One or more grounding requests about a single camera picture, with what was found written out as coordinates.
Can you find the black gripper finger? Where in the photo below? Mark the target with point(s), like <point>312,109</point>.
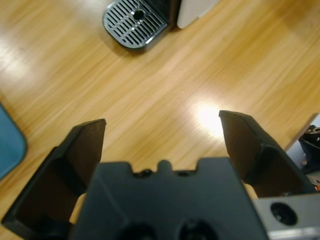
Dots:
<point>62,170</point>
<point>270,162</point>

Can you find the white capsule coffee machine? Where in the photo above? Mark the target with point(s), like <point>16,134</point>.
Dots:
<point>135,27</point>

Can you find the black equipment pile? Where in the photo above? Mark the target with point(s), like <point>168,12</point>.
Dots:
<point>312,147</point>

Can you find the teal plastic tray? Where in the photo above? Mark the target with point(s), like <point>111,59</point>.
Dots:
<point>10,145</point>

